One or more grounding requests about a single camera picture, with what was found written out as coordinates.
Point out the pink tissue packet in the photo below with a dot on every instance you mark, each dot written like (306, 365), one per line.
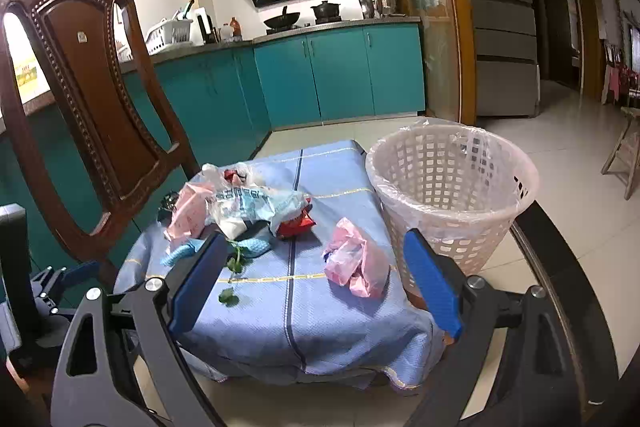
(189, 217)

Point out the brown sauce bottle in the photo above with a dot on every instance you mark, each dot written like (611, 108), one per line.
(236, 29)

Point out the green vegetable leaves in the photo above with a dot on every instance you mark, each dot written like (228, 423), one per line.
(235, 266)

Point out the grey refrigerator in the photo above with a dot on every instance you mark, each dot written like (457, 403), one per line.
(506, 58)

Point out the red snack packet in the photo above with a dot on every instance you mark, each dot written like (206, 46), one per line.
(299, 225)

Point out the clear plastic bag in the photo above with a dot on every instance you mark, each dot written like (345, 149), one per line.
(237, 175)

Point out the steel pot with lid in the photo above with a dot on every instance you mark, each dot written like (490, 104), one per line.
(381, 8)

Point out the wooden stool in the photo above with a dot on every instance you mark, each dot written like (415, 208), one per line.
(626, 150)

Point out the white blue bread wrapper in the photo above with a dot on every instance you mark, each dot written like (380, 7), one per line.
(236, 208)

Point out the teal kitchen base cabinets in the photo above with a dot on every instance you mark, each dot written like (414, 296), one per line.
(228, 100)

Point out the white dish rack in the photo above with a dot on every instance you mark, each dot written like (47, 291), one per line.
(168, 35)

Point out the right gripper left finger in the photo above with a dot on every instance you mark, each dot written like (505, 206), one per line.
(120, 363)

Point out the blue cloth table cover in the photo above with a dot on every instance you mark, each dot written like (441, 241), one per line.
(282, 321)

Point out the black wok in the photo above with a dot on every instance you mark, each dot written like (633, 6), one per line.
(285, 21)

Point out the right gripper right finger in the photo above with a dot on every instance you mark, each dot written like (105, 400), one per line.
(535, 383)

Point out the wooden door frame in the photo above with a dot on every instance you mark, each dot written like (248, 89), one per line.
(449, 58)

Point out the brown wooden chair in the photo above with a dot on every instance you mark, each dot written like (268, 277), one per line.
(74, 42)

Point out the white plastic waste basket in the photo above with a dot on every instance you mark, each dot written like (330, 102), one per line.
(462, 187)

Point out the black cooking pot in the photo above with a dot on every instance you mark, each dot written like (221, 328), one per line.
(327, 12)

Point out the pink plastic bag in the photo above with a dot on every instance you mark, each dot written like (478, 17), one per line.
(355, 261)

